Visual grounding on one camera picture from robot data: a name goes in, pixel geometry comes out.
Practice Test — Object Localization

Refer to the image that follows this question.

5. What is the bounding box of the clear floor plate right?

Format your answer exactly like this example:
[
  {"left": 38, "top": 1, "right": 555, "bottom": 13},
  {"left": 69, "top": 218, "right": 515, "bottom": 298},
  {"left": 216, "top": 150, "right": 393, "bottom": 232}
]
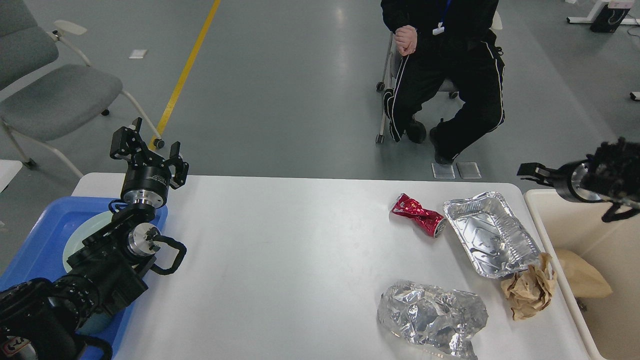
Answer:
[{"left": 455, "top": 161, "right": 482, "bottom": 179}]

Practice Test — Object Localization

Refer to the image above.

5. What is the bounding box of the crumpled brown paper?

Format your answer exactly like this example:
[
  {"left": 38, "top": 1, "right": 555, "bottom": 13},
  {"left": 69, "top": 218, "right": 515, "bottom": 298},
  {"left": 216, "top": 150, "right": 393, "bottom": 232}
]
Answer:
[{"left": 500, "top": 252, "right": 557, "bottom": 321}]

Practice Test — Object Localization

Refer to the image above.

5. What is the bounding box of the seated person in black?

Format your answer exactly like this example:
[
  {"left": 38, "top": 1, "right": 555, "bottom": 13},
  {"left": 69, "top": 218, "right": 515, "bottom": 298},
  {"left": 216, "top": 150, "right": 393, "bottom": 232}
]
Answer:
[{"left": 381, "top": 0, "right": 505, "bottom": 165}]

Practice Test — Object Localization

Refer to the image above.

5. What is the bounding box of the clear floor plate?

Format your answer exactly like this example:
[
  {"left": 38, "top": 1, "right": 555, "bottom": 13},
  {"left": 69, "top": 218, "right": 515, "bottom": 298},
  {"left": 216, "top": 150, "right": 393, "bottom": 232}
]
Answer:
[
  {"left": 431, "top": 162, "right": 457, "bottom": 180},
  {"left": 455, "top": 161, "right": 482, "bottom": 179}
]

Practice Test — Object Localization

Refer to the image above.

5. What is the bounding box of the blue plastic tray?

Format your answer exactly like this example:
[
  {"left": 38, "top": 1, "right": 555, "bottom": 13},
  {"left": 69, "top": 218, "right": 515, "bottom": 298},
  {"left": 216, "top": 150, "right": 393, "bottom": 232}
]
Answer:
[{"left": 0, "top": 196, "right": 169, "bottom": 360}]

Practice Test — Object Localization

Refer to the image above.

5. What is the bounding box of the green plate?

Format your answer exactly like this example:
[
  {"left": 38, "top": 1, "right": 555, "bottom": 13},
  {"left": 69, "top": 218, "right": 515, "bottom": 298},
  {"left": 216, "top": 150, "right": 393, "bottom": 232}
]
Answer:
[{"left": 61, "top": 210, "right": 113, "bottom": 273}]

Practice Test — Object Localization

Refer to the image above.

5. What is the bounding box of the grey office chair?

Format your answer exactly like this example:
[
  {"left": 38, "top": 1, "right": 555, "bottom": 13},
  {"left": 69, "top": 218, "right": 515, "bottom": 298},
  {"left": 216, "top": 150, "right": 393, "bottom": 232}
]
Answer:
[{"left": 0, "top": 0, "right": 151, "bottom": 178}]

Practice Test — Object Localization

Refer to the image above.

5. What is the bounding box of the clear floor plate left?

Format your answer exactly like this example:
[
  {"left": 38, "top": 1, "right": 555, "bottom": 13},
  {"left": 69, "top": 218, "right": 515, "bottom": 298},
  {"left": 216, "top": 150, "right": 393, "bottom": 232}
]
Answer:
[{"left": 431, "top": 162, "right": 457, "bottom": 180}]

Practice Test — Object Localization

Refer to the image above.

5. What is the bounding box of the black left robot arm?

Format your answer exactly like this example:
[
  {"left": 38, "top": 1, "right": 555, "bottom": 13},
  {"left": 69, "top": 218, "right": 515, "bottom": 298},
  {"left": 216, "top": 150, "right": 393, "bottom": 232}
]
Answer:
[{"left": 0, "top": 117, "right": 189, "bottom": 360}]

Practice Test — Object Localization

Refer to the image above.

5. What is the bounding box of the crumpled aluminium foil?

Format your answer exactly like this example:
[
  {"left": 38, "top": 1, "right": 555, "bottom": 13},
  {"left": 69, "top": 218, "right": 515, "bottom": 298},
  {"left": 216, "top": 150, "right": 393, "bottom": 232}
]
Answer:
[{"left": 377, "top": 280, "right": 489, "bottom": 360}]

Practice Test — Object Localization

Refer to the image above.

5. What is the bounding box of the beige plastic bin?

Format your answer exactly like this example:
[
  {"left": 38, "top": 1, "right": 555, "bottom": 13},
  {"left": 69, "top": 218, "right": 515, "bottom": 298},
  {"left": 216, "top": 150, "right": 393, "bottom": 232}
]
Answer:
[{"left": 525, "top": 189, "right": 640, "bottom": 360}]

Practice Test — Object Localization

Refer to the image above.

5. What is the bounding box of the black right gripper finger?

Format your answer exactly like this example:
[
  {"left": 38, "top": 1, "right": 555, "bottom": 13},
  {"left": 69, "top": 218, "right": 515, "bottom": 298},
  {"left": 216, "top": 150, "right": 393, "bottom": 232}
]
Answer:
[{"left": 517, "top": 162, "right": 563, "bottom": 188}]

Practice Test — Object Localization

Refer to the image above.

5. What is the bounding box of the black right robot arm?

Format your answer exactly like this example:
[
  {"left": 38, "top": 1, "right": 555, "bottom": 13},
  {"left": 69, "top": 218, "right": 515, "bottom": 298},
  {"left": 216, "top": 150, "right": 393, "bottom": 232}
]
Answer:
[{"left": 516, "top": 137, "right": 640, "bottom": 223}]

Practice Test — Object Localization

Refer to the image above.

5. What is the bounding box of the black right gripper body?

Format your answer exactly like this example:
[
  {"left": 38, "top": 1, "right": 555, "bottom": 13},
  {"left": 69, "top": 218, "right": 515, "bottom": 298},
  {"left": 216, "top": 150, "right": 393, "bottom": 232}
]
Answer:
[{"left": 550, "top": 160, "right": 601, "bottom": 203}]

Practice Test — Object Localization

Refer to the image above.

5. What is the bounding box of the blue lanyard badge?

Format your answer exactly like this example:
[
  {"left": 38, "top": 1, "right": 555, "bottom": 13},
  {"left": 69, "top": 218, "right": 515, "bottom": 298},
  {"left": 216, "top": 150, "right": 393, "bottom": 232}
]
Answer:
[{"left": 432, "top": 0, "right": 452, "bottom": 35}]

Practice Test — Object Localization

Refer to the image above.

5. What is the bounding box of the aluminium foil tray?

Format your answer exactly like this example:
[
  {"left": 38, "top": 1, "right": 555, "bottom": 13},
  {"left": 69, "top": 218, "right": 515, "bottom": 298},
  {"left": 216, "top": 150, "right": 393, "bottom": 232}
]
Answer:
[{"left": 443, "top": 191, "right": 541, "bottom": 280}]

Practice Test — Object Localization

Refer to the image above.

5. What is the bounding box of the white chair under person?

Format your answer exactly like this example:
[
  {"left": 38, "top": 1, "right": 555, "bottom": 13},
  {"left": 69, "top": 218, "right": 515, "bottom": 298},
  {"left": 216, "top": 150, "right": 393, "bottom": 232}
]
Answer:
[{"left": 375, "top": 10, "right": 503, "bottom": 144}]

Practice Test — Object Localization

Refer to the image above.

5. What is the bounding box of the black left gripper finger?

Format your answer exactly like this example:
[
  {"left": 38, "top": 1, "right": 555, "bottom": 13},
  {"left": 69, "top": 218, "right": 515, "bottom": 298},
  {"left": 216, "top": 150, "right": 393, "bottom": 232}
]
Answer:
[
  {"left": 109, "top": 117, "right": 151, "bottom": 163},
  {"left": 162, "top": 141, "right": 190, "bottom": 190}
]

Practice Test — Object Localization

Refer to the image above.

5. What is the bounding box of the brown paper bag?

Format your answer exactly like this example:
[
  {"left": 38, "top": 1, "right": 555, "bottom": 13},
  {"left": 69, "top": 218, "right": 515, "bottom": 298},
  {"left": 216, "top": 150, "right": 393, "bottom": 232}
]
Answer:
[{"left": 555, "top": 248, "right": 613, "bottom": 299}]

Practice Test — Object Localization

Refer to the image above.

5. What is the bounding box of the black box on floor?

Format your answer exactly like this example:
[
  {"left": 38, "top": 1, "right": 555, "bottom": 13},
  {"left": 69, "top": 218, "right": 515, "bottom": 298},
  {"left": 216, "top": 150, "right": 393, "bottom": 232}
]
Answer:
[{"left": 589, "top": 4, "right": 630, "bottom": 34}]

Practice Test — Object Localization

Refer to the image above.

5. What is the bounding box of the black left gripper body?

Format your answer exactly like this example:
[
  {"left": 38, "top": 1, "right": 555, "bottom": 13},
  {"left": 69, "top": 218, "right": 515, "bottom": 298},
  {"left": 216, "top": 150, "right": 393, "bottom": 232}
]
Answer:
[{"left": 120, "top": 152, "right": 171, "bottom": 208}]

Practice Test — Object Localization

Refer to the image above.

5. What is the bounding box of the teal mug yellow inside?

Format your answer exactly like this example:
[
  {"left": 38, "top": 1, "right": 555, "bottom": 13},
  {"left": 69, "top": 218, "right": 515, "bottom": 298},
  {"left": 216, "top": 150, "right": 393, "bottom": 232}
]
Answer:
[{"left": 75, "top": 309, "right": 119, "bottom": 337}]

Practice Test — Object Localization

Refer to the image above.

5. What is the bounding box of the white paper scrap on floor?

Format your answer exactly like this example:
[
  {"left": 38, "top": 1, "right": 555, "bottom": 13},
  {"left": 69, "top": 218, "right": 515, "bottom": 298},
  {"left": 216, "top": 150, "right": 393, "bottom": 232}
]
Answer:
[{"left": 128, "top": 48, "right": 147, "bottom": 60}]

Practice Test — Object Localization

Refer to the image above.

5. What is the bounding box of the red snack wrapper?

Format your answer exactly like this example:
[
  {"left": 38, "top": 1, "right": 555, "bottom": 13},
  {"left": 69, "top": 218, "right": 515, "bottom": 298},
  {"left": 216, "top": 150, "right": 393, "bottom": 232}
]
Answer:
[{"left": 390, "top": 193, "right": 447, "bottom": 239}]

